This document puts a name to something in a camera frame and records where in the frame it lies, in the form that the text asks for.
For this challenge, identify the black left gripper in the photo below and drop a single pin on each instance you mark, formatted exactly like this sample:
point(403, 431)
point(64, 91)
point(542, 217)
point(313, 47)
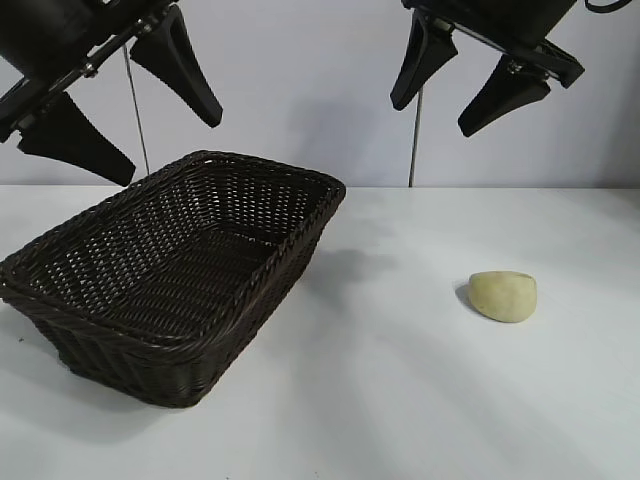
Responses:
point(45, 45)

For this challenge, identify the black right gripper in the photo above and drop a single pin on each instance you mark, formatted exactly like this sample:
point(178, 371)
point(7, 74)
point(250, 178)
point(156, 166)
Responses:
point(500, 20)

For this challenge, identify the dark brown wicker basket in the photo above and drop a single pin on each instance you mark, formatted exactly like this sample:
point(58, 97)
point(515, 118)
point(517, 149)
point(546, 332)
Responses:
point(150, 250)

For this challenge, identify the pale yellow egg yolk pastry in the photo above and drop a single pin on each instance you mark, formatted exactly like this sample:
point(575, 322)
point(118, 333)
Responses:
point(502, 297)

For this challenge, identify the thin metal rod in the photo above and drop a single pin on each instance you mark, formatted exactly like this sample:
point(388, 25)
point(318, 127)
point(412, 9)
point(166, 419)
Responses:
point(416, 140)
point(137, 115)

